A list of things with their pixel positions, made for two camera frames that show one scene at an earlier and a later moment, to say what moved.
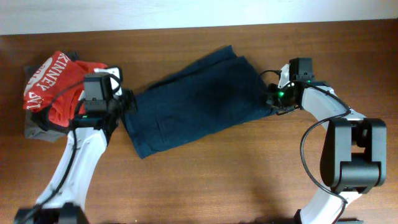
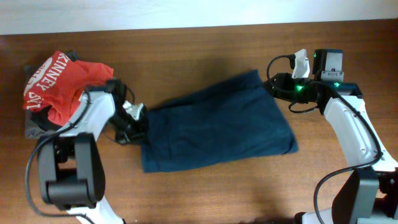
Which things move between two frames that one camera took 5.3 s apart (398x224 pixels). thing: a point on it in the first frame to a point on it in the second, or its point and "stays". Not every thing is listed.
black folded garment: x=41 y=118 stays
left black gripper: x=127 y=95 to x=139 y=136
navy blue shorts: x=221 y=88 to x=236 y=120
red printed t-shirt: x=55 y=84 stays
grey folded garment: x=33 y=131 stays
